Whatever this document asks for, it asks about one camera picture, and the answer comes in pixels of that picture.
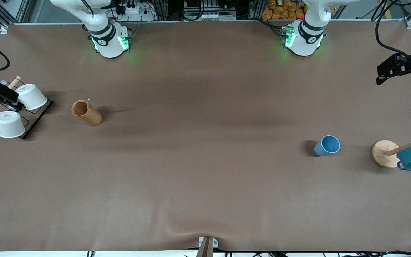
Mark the brown wooden cup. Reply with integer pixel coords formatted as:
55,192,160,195
71,100,103,127

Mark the black wire cup rack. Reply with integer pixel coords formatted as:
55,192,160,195
0,76,54,140

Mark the light blue plastic cup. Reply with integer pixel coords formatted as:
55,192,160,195
314,135,341,157

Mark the white power strip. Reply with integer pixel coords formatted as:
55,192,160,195
115,0,156,22

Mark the white paper cup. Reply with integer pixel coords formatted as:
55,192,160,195
0,111,26,138
15,83,48,110

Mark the metal table edge bracket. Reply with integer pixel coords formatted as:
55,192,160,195
198,236,219,257

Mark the white connector strip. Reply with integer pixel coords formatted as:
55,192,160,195
198,12,227,20

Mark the wooden mug tree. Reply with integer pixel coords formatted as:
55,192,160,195
372,128,411,169

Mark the bag of orange items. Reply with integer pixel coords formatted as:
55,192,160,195
262,0,335,20

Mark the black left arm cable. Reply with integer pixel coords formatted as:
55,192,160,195
374,0,411,66

